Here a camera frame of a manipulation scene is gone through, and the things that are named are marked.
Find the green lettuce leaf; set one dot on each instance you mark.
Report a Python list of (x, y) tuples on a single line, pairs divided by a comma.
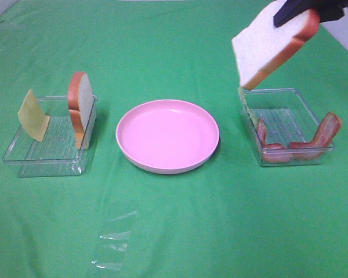
[(253, 118)]

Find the white bread slice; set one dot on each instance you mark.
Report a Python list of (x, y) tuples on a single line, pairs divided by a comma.
[(261, 47)]

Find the clear plastic right tray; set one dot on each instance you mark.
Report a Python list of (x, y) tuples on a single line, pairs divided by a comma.
[(287, 118)]

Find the clear plastic wrap sheet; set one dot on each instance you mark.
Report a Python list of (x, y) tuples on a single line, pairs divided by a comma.
[(112, 239)]

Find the clear plastic tray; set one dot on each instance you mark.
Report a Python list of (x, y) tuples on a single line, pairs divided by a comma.
[(287, 118), (57, 154)]

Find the upright bread slice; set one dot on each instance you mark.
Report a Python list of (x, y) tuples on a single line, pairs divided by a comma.
[(80, 103)]

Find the clear plastic left tray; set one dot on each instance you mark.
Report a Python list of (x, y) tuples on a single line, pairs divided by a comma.
[(57, 154)]

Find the green tablecloth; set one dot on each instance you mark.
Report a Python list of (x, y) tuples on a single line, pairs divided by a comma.
[(229, 218)]

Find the yellow cheese slice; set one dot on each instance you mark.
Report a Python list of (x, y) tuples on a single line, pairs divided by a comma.
[(32, 118)]

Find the pink round plate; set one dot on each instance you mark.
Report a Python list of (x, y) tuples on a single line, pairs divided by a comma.
[(167, 136)]

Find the bacon strip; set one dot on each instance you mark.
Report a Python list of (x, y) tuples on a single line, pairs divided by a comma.
[(327, 130), (275, 152)]

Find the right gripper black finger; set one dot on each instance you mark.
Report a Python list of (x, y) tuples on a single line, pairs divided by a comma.
[(290, 9), (330, 10)]

